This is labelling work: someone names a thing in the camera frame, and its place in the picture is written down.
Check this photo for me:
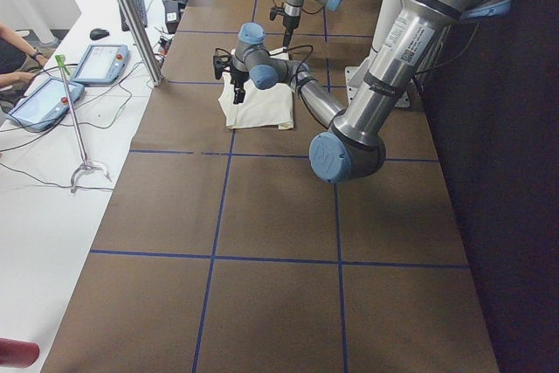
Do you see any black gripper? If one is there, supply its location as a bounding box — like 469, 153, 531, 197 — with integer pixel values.
230, 58, 249, 105
282, 13, 300, 48

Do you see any cream long-sleeve cat t-shirt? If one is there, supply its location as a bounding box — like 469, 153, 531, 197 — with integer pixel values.
218, 64, 294, 130

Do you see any person forearm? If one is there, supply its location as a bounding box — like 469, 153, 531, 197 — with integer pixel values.
0, 24, 48, 66

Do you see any person hand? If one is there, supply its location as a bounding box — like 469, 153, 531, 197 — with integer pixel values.
9, 72, 35, 85

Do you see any dark box with white label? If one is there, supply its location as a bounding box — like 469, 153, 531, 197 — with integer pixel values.
163, 0, 181, 34

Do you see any blue teach pendant far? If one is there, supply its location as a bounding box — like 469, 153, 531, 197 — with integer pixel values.
71, 45, 129, 86

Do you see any blue teach pendant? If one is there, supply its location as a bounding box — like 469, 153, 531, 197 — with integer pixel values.
71, 45, 129, 86
6, 77, 69, 133

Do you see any black keyboard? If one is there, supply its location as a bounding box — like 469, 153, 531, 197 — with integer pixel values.
119, 0, 148, 31

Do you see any black computer mouse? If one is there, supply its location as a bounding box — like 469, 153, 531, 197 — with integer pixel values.
89, 28, 110, 41

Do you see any metal reacher grabber stick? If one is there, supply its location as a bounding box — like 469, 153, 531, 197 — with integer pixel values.
55, 54, 111, 193

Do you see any blue teach pendant near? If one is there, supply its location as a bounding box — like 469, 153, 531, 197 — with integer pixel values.
6, 77, 69, 133

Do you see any red cylinder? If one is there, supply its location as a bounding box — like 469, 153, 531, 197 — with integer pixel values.
0, 338, 40, 368

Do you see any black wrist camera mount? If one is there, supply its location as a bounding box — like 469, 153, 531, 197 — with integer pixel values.
212, 51, 231, 80

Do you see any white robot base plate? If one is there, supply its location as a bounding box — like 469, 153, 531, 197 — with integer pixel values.
343, 65, 412, 108

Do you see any grey aluminium frame post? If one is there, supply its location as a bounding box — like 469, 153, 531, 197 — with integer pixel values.
117, 0, 163, 86

